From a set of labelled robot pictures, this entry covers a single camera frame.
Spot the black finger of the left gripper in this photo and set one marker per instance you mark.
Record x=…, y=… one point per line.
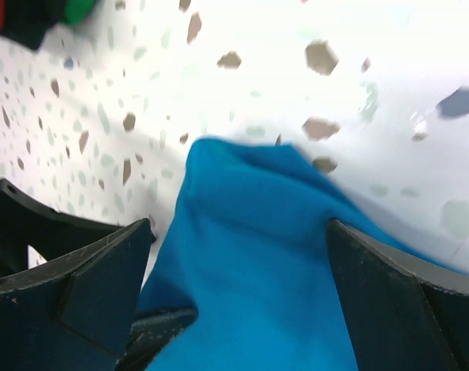
x=150, y=332
x=25, y=223

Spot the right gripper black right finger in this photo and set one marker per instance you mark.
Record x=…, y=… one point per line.
x=401, y=312

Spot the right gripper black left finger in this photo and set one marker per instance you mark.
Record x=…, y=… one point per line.
x=74, y=311

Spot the blue t shirt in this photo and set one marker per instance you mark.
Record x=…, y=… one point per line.
x=247, y=249

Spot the folded black t shirt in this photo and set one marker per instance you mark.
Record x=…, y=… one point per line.
x=26, y=22

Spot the folded green t shirt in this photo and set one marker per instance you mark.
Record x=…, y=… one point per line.
x=77, y=10

